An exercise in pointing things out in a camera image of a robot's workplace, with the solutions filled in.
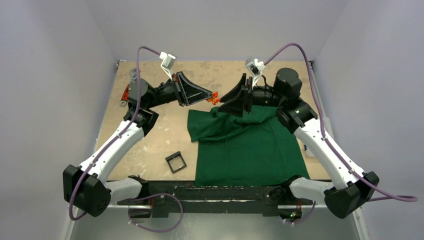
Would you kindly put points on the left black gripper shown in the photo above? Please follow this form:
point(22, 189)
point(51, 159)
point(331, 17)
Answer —
point(186, 92)

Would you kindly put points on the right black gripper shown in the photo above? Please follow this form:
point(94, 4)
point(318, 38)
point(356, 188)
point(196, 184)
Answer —
point(248, 94)

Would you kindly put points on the orange leaf brooch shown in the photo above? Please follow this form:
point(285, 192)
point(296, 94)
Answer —
point(214, 99)

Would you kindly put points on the green t-shirt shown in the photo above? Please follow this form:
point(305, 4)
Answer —
point(253, 150)

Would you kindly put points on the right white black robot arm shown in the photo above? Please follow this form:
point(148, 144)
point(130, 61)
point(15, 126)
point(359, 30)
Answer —
point(347, 190)

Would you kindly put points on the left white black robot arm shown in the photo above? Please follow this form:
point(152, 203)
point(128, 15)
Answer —
point(86, 186)

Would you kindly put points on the clear plastic parts box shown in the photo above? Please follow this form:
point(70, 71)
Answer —
point(308, 152)

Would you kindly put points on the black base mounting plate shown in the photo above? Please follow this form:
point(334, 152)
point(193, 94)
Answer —
point(171, 196)

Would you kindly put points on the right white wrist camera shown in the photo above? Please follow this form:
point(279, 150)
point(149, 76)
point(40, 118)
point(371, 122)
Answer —
point(256, 69)

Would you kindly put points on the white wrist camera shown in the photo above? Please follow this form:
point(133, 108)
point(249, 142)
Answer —
point(167, 62)
point(256, 69)

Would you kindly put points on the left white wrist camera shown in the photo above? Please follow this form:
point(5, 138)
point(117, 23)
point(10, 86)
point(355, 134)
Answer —
point(167, 62)

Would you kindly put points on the red handled adjustable wrench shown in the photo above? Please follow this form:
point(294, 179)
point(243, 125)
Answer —
point(130, 92)

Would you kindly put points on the black square frame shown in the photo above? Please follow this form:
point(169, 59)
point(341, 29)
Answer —
point(176, 162)

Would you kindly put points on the aluminium rail frame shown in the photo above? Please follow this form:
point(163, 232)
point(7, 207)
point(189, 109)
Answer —
point(85, 185)

